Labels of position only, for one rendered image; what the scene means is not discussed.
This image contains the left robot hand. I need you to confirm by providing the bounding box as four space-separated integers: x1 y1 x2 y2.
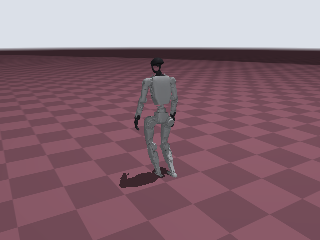
134 115 141 131

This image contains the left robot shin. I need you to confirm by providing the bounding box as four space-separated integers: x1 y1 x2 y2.
147 144 162 176

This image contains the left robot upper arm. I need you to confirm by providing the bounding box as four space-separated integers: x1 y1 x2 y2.
140 78 153 104

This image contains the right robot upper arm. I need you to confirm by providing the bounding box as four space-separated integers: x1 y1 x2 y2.
169 77 178 101

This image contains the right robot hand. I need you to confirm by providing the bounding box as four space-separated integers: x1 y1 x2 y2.
170 112 176 128

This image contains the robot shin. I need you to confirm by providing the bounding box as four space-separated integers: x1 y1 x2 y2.
162 143 176 174
147 144 162 176

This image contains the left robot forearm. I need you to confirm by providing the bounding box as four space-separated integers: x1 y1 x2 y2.
135 97 145 118

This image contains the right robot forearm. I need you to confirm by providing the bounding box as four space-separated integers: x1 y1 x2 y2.
170 99 178 115

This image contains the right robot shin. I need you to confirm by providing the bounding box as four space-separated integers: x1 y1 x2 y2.
162 143 176 174

